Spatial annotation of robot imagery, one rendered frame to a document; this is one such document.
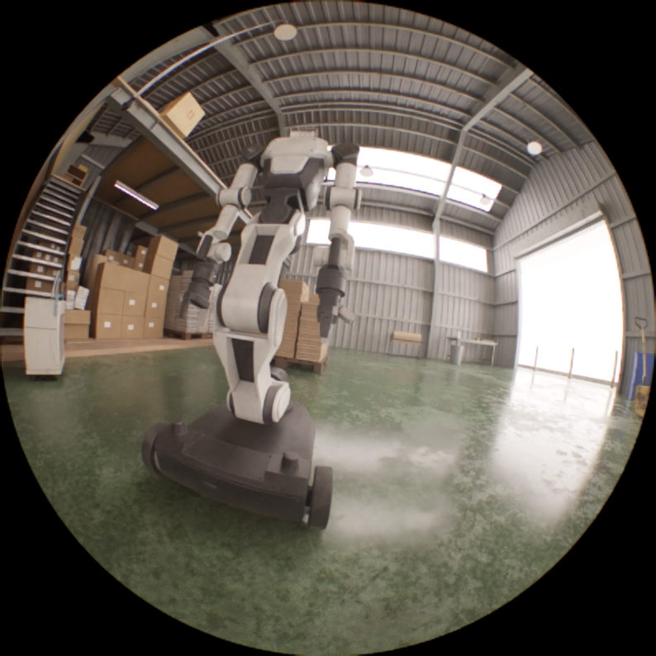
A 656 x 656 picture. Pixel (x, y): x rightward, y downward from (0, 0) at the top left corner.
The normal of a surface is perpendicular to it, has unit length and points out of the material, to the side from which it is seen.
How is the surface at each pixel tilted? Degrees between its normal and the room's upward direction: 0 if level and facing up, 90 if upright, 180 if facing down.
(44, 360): 90
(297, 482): 45
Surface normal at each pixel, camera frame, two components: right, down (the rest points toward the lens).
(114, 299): 0.99, 0.12
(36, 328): 0.92, 0.11
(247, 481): 0.08, -0.71
